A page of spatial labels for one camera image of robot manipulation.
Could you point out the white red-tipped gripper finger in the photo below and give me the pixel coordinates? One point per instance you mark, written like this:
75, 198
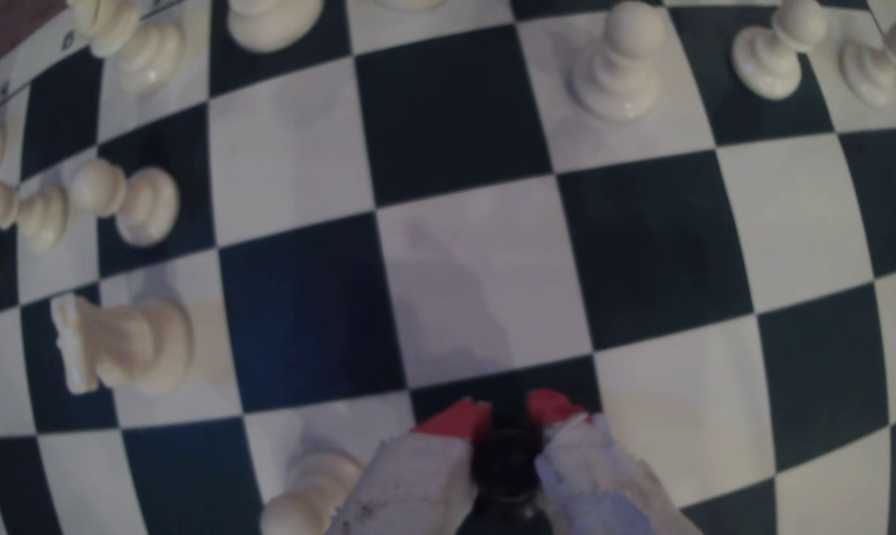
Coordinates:
597, 475
411, 483

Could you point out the black pawn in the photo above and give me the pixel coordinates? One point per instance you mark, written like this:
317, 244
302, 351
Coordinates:
504, 468

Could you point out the white pawn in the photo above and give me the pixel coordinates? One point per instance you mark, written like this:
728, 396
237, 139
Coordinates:
147, 204
310, 487
43, 217
872, 67
617, 74
771, 56

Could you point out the green and white chessboard mat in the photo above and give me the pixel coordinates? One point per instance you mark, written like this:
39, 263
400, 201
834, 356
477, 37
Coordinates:
463, 267

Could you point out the white knight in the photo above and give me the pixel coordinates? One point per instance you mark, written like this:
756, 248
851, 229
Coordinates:
132, 345

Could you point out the white king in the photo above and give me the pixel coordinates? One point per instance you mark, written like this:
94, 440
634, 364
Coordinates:
273, 21

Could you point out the white bishop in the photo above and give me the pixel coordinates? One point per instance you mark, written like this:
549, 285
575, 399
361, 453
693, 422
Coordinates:
147, 52

